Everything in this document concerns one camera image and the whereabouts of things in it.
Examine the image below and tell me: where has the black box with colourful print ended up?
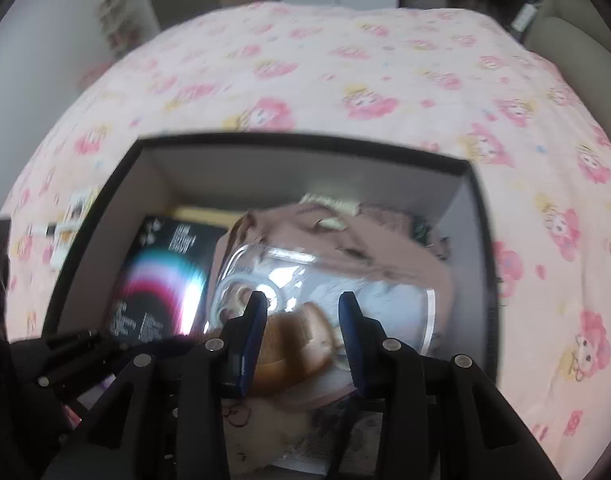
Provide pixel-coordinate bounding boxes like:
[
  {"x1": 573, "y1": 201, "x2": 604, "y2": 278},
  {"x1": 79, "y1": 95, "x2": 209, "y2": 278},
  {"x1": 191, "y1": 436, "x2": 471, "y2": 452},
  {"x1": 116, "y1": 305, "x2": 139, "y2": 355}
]
[{"x1": 104, "y1": 214, "x2": 231, "y2": 347}]

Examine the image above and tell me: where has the green sock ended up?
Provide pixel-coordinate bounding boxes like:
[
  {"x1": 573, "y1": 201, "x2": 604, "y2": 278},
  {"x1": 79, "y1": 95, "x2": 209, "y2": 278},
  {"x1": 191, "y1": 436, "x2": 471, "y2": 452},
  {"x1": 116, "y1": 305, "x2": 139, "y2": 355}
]
[{"x1": 409, "y1": 216, "x2": 432, "y2": 249}]

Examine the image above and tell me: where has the beige sofa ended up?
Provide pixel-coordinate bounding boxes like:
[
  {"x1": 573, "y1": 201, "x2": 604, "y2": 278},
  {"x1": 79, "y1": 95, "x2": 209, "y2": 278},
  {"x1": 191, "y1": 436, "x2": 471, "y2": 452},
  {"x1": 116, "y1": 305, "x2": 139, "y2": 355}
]
[{"x1": 522, "y1": 0, "x2": 611, "y2": 93}]

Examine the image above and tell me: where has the girl photo card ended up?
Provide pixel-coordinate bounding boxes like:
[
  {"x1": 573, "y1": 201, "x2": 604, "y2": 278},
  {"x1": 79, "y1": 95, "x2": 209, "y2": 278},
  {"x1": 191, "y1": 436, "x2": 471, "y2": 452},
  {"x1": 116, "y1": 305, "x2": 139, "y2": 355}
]
[{"x1": 65, "y1": 187, "x2": 100, "y2": 223}]

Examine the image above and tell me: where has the clear phone case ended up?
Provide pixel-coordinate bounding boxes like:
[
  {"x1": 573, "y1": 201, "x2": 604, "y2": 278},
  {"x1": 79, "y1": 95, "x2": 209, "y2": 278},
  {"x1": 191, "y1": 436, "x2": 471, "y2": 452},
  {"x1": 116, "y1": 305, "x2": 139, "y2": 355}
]
[{"x1": 204, "y1": 239, "x2": 437, "y2": 357}]

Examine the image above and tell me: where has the black cardboard box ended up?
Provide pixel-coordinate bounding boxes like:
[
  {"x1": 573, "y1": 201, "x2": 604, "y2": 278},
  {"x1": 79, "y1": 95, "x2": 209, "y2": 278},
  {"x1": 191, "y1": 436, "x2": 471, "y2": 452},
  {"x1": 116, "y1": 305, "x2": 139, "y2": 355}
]
[{"x1": 40, "y1": 132, "x2": 502, "y2": 480}]

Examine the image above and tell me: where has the white storage shelf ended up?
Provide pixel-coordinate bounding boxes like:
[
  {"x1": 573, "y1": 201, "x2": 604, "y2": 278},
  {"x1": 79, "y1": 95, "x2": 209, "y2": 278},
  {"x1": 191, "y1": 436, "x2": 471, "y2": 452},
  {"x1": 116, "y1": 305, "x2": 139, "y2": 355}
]
[{"x1": 96, "y1": 0, "x2": 137, "y2": 57}]

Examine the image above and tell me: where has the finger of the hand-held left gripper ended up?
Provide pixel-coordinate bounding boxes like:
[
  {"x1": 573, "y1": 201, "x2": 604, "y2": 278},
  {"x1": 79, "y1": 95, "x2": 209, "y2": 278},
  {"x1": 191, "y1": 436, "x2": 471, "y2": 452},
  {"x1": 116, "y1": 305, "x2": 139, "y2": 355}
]
[
  {"x1": 45, "y1": 329, "x2": 103, "y2": 353},
  {"x1": 38, "y1": 345, "x2": 136, "y2": 391}
]

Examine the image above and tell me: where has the pink printed blanket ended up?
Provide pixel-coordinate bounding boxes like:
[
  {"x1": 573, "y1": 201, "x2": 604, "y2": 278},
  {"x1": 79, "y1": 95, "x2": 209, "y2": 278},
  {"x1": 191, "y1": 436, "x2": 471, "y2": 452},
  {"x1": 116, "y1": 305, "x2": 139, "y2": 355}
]
[{"x1": 0, "y1": 0, "x2": 611, "y2": 480}]

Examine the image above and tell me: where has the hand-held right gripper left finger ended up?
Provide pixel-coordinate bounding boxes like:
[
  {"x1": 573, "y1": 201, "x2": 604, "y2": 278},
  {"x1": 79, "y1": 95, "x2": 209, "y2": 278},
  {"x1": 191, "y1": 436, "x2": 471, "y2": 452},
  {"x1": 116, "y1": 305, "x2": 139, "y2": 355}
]
[{"x1": 42, "y1": 291, "x2": 268, "y2": 480}]

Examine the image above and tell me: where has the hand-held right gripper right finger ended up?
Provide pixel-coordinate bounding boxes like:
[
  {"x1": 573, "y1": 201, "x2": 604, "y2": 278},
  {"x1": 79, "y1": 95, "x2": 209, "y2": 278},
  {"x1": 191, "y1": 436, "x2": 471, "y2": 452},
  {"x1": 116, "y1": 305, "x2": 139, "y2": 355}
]
[{"x1": 325, "y1": 291, "x2": 561, "y2": 480}]

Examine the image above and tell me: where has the cream striped sock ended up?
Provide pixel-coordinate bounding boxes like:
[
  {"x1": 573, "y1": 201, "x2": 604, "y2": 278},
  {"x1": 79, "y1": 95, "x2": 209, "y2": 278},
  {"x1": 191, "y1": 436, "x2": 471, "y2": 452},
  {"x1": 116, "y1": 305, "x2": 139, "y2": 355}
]
[{"x1": 299, "y1": 191, "x2": 362, "y2": 217}]

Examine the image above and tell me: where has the brown round item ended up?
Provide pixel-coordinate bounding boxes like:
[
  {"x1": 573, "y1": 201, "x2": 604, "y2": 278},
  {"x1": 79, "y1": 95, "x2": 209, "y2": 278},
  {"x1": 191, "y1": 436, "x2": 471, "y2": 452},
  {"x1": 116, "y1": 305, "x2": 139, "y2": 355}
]
[{"x1": 252, "y1": 304, "x2": 349, "y2": 397}]

